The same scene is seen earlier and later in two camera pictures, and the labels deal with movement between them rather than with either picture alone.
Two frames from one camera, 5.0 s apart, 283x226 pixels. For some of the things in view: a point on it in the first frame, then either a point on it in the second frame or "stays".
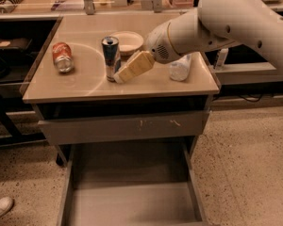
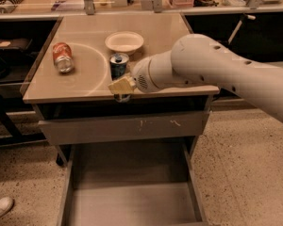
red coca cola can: [62, 56] stays
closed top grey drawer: [126, 127] stays
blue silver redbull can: [111, 56] -> [118, 63]
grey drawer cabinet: [126, 121] stays
